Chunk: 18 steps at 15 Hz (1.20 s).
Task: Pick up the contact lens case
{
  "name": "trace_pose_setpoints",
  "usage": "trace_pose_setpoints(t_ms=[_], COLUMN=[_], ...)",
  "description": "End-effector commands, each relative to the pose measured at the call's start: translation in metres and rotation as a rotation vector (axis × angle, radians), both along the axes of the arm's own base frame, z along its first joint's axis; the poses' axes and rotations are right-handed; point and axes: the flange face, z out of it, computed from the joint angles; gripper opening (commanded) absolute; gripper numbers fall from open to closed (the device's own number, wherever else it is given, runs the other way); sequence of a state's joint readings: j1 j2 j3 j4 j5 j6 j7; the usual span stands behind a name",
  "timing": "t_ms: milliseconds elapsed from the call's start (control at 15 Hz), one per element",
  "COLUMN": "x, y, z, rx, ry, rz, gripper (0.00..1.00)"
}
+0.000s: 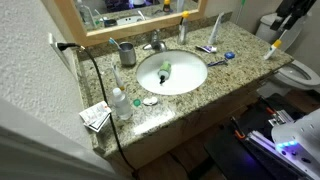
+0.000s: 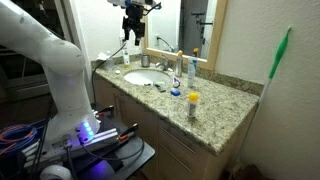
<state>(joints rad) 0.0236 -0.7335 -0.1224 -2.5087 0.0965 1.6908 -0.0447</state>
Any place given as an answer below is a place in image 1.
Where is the chrome faucet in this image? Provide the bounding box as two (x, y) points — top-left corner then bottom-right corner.
(142, 29), (168, 53)

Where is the white bottle yellow cap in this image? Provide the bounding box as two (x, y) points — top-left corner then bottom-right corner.
(263, 38), (283, 61)

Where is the blue razor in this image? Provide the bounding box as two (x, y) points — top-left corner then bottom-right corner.
(206, 58), (230, 68)

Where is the clear plastic solution bottle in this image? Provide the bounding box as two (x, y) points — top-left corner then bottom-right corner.
(111, 87), (134, 121)

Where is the grey metal cup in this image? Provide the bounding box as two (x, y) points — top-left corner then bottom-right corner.
(118, 41), (137, 67)

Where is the white paper packet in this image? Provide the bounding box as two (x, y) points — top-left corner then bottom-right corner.
(78, 100), (113, 127)

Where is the silver spray bottle yellow cap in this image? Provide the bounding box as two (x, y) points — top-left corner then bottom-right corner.
(177, 10), (191, 46)

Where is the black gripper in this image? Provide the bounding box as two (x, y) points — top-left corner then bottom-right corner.
(270, 0), (318, 32)

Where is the green soap pump bottle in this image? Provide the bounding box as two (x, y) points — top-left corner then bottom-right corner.
(157, 60), (173, 86)

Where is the white sink basin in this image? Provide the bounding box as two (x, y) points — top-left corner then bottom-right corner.
(135, 49), (209, 97)

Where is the aluminium mounting rail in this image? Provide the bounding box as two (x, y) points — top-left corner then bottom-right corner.
(245, 109), (318, 179)

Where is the white contact lens case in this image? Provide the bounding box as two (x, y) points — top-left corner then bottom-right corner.
(142, 96), (159, 107)

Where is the white toilet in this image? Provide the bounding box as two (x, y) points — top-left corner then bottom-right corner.
(255, 12), (320, 100)

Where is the tall white tube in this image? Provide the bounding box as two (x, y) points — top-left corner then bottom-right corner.
(207, 11), (226, 46)

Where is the wooden vanity cabinet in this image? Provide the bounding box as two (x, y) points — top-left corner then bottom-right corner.
(98, 79), (268, 180)

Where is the wood framed mirror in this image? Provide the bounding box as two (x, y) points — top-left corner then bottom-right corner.
(53, 0), (208, 47)

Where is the orange black clamp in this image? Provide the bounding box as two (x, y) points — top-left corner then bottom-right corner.
(230, 116), (248, 141)
(264, 105), (278, 117)

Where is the black white card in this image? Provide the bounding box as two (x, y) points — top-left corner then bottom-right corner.
(87, 114), (112, 134)

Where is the black cart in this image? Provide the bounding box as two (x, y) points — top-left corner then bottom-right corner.
(203, 93), (320, 180)

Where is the teal toothbrush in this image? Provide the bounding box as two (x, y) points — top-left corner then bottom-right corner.
(108, 37), (123, 51)

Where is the white wall outlet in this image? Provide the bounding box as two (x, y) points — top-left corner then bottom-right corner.
(48, 32), (73, 73)

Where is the blue floss container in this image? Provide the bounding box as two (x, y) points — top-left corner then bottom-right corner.
(224, 51), (236, 61)

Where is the black power cord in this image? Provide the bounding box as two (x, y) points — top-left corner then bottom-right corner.
(54, 41), (138, 178)

